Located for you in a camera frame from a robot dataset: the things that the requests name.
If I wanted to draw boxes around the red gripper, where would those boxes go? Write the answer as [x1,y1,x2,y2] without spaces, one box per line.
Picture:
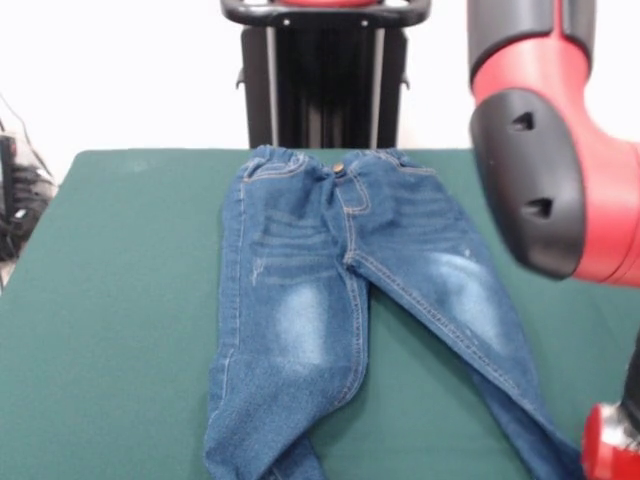
[582,403,640,480]

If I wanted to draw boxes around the blue denim jeans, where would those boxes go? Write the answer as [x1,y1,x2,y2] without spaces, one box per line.
[202,144,586,480]

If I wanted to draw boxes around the dark green table cloth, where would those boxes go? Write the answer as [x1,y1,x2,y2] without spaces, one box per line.
[0,147,640,480]

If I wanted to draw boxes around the black robot pedestal with handle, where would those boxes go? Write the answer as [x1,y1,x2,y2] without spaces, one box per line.
[219,0,432,150]

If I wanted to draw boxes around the black cable tangle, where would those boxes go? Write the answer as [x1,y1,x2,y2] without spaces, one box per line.
[0,92,56,261]

